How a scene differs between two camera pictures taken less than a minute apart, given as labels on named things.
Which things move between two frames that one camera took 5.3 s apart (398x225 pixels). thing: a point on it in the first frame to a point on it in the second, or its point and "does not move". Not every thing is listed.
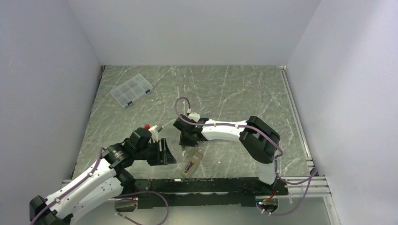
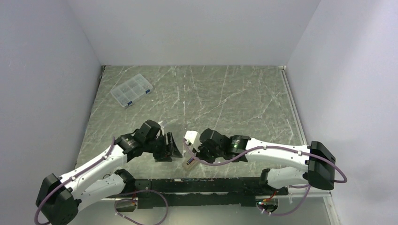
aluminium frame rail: x=314 y=186 does not move
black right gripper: x=183 y=141 to x=200 y=154
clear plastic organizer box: x=130 y=91 does not move
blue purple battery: x=188 y=166 to x=190 y=160
